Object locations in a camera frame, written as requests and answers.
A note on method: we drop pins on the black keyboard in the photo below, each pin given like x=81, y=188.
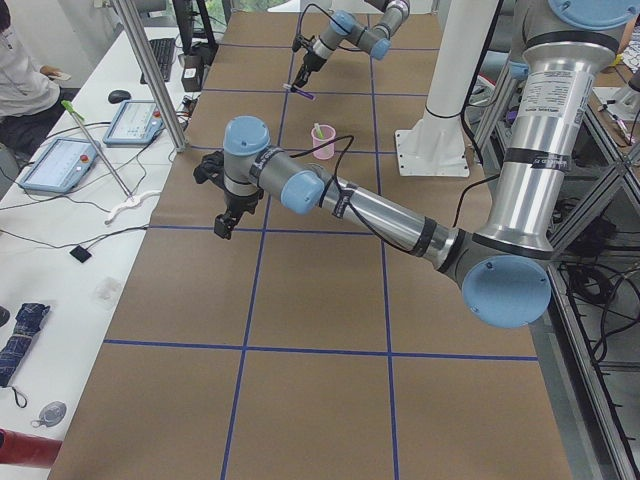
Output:
x=163, y=50

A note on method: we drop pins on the black cardboard box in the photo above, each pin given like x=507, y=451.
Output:
x=192, y=72

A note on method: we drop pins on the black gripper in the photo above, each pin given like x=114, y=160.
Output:
x=311, y=60
x=237, y=202

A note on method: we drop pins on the black computer mouse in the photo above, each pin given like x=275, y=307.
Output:
x=118, y=96

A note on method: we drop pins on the red cylinder bottle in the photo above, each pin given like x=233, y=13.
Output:
x=26, y=450

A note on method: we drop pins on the seated person white shirt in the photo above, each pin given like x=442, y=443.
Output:
x=31, y=101

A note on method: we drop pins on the near blue teach pendant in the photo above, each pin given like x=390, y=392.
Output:
x=60, y=167

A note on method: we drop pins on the grey round keychain pouch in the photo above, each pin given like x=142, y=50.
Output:
x=50, y=415

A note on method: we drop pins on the purple highlighter pen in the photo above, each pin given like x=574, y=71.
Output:
x=298, y=91

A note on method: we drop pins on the black computer monitor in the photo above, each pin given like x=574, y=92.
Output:
x=188, y=13

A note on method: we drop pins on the metal grabber stick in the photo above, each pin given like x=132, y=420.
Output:
x=79, y=121

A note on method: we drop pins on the aluminium frame post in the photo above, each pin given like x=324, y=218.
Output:
x=126, y=11

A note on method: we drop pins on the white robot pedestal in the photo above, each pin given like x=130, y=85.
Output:
x=435, y=145

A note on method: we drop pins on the far blue teach pendant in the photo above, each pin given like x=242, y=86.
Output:
x=135, y=124

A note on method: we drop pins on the small black square device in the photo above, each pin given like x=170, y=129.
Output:
x=80, y=253

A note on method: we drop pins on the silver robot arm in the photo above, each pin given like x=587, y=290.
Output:
x=344, y=26
x=312, y=280

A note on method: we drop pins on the pink plastic pen holder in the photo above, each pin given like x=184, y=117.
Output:
x=323, y=149

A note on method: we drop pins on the blue teach pendant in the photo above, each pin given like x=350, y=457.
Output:
x=60, y=167
x=135, y=124

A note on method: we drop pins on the folded blue umbrella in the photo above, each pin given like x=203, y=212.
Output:
x=29, y=320

